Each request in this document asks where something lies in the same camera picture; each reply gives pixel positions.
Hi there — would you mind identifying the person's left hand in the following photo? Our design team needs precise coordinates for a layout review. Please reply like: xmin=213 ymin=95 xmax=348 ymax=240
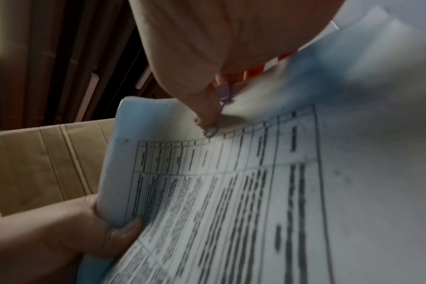
xmin=0 ymin=193 xmax=145 ymax=284

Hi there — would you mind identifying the person's right hand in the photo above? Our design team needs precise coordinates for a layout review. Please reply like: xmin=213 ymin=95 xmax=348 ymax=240
xmin=128 ymin=0 xmax=348 ymax=138

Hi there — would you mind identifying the printed white paper bundle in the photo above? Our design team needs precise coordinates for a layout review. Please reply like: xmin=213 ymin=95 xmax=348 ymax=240
xmin=76 ymin=0 xmax=426 ymax=284

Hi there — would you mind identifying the orange and white object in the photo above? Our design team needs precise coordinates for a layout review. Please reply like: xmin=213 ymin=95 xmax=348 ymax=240
xmin=234 ymin=51 xmax=300 ymax=84

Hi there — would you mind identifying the brown cardboard box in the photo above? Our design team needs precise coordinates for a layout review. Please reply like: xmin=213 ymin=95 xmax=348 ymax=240
xmin=0 ymin=117 xmax=116 ymax=218

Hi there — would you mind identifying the dark wooden cabinet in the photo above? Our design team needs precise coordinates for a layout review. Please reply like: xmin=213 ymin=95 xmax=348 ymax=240
xmin=0 ymin=0 xmax=164 ymax=129

